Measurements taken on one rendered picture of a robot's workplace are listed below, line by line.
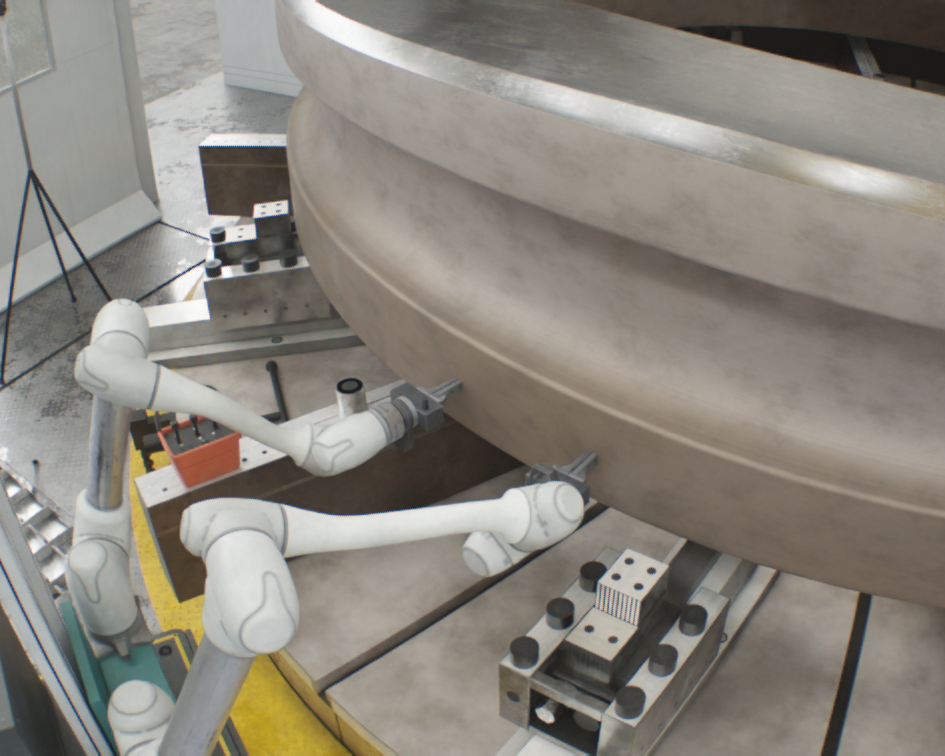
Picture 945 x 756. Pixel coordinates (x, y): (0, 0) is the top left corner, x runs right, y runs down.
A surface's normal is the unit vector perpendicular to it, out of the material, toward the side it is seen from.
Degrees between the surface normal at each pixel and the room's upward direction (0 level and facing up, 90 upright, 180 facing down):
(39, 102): 90
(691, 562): 0
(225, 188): 90
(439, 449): 90
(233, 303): 90
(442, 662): 0
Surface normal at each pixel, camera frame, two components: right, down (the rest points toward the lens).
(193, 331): 0.11, 0.27
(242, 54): -0.61, 0.48
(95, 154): 0.79, 0.32
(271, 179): -0.25, 0.56
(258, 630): 0.45, 0.47
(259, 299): 0.13, 0.56
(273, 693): -0.05, -0.82
